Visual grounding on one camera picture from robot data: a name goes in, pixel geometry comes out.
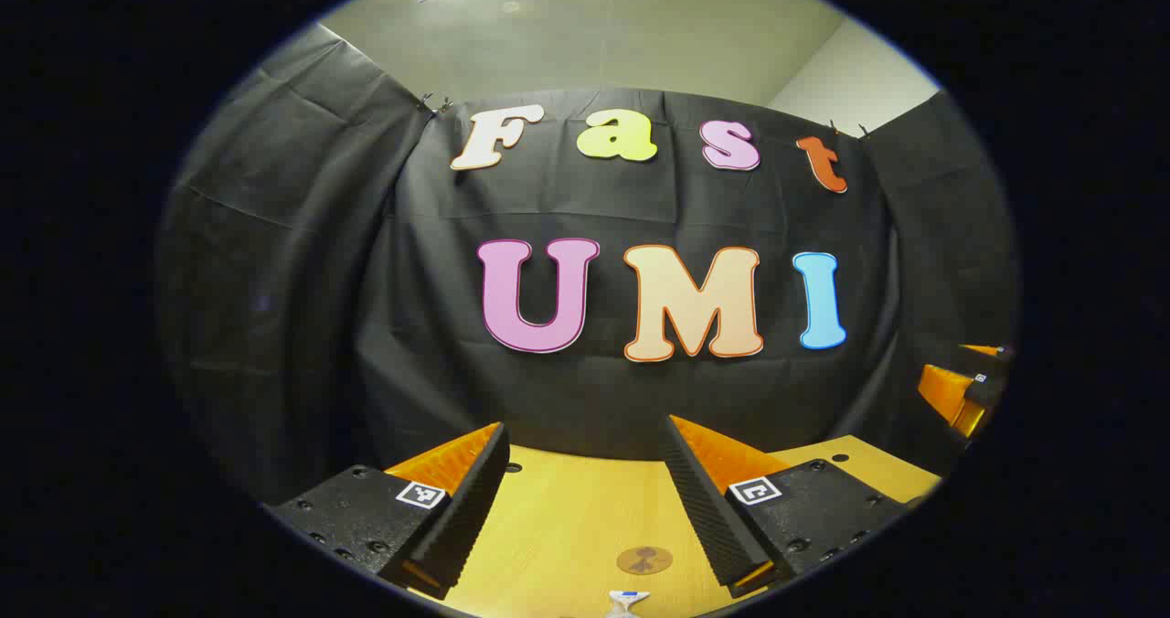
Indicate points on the white toothpaste tube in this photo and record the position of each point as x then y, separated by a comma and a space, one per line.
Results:
627, 602

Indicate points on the wooden desktop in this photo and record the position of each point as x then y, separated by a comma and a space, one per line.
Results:
567, 527

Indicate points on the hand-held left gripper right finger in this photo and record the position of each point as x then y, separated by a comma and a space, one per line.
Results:
708, 508

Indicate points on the black backdrop cloth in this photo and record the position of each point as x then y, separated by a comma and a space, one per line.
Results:
384, 325

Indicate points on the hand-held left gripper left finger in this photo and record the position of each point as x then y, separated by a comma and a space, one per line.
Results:
466, 508

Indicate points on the round brown coaster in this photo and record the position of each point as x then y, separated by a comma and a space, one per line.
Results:
644, 560

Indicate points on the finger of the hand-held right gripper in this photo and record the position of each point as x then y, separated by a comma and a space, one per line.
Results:
992, 353
951, 394

